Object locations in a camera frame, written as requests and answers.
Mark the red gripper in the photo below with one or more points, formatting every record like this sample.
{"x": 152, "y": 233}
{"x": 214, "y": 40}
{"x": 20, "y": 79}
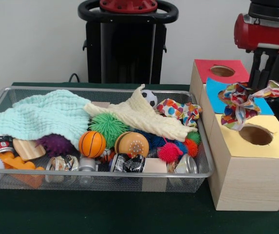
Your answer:
{"x": 253, "y": 35}

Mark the colourful polka dot cloth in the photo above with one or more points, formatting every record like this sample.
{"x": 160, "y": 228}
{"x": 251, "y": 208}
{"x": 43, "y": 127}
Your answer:
{"x": 175, "y": 109}
{"x": 236, "y": 97}

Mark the wooden box with three holes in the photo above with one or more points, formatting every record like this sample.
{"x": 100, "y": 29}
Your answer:
{"x": 248, "y": 182}

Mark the shallow mesh bin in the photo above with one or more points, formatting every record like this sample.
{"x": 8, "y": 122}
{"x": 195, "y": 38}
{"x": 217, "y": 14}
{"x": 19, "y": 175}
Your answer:
{"x": 105, "y": 181}

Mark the small toy soccer ball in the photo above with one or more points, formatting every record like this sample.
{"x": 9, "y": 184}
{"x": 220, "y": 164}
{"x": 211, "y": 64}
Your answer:
{"x": 150, "y": 97}

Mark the crushed silver can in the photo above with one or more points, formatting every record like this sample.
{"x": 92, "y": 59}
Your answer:
{"x": 189, "y": 165}

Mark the cream waffle cloth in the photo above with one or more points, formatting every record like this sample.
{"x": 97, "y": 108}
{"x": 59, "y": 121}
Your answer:
{"x": 149, "y": 119}

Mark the hamburger toy ball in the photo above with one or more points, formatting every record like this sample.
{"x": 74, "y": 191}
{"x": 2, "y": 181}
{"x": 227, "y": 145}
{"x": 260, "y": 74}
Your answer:
{"x": 130, "y": 145}

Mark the green spiky rubber ball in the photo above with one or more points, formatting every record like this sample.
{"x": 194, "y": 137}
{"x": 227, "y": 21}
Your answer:
{"x": 105, "y": 125}

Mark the orange toy basketball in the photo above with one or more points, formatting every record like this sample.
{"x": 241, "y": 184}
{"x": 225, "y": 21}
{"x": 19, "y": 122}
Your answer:
{"x": 91, "y": 144}

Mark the purple spiky rubber ball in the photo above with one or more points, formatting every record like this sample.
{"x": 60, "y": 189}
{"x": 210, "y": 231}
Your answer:
{"x": 55, "y": 145}

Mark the mint green waffle cloth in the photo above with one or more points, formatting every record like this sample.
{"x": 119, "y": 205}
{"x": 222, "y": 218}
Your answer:
{"x": 44, "y": 114}

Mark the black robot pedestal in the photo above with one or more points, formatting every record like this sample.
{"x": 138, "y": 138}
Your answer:
{"x": 119, "y": 61}

